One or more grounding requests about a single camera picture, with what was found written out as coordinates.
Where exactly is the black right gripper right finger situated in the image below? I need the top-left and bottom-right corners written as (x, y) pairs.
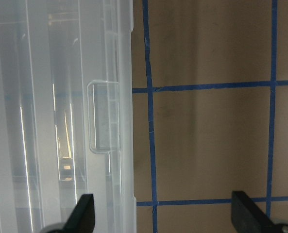
top-left (232, 191), bottom-right (288, 233)

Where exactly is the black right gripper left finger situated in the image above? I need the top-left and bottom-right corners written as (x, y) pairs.
top-left (43, 194), bottom-right (96, 233)

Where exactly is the clear plastic box lid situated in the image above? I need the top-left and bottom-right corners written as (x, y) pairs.
top-left (0, 0), bottom-right (136, 233)

